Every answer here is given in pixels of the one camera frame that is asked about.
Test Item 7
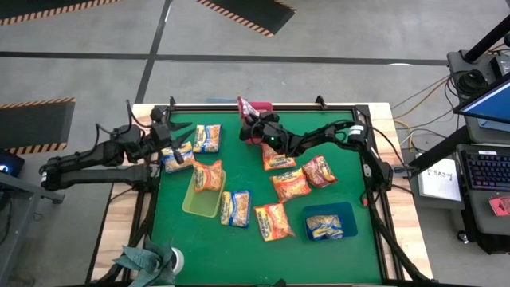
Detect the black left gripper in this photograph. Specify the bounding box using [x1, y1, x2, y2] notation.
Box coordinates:
[147, 105, 197, 166]

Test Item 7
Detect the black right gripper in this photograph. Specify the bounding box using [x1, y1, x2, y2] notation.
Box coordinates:
[237, 112, 288, 155]

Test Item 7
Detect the red beef ramen pack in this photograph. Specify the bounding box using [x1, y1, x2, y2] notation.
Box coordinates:
[237, 96, 262, 125]
[301, 154, 339, 189]

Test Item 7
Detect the blue soy sauce ramen pack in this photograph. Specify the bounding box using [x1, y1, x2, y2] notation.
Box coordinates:
[305, 214, 344, 241]
[192, 124, 222, 155]
[219, 189, 253, 229]
[161, 141, 196, 175]

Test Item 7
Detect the orange chicken ramen pack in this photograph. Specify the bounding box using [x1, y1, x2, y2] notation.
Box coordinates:
[261, 142, 298, 172]
[192, 159, 224, 193]
[253, 202, 296, 243]
[269, 167, 312, 204]

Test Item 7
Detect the red plastic bin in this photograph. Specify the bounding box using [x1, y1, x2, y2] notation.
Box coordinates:
[245, 101, 280, 145]

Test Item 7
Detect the blue tape strip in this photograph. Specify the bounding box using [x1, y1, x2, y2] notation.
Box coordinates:
[206, 97, 249, 104]

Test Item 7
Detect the translucent yellow plastic bin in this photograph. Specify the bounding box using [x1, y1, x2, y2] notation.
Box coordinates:
[181, 169, 227, 219]

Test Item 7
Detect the black hazard-striped floor mat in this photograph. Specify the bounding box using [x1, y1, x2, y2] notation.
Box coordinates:
[0, 96, 77, 156]
[194, 0, 298, 39]
[0, 0, 123, 27]

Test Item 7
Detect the blue plastic bin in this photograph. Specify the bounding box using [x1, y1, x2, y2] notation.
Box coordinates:
[301, 201, 359, 242]

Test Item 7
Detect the green plant in white pot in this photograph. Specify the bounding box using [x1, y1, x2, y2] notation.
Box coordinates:
[112, 234, 186, 287]

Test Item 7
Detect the black device with blue light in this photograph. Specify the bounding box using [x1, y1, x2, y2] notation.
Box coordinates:
[0, 149, 26, 179]

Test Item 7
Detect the grey metal desk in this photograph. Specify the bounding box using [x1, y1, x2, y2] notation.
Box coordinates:
[0, 171, 65, 287]

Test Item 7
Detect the white paper sign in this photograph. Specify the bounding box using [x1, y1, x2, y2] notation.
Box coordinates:
[416, 157, 463, 202]

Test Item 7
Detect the grey equipment box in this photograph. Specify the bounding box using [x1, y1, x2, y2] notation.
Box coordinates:
[445, 49, 510, 100]

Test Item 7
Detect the blue screen monitor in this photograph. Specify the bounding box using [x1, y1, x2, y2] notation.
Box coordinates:
[453, 73, 510, 125]

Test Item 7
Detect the black stand pole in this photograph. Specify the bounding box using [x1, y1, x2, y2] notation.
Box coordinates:
[461, 15, 510, 65]

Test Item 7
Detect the grey laptop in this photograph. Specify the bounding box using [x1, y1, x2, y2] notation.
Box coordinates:
[455, 142, 510, 238]

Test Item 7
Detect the red tag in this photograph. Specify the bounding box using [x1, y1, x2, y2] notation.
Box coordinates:
[488, 195, 510, 218]

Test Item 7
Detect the black metal table frame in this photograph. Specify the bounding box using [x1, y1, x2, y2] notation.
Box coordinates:
[89, 94, 434, 287]

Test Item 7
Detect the coiled black cable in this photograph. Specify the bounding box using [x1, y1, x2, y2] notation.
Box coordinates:
[455, 69, 486, 96]

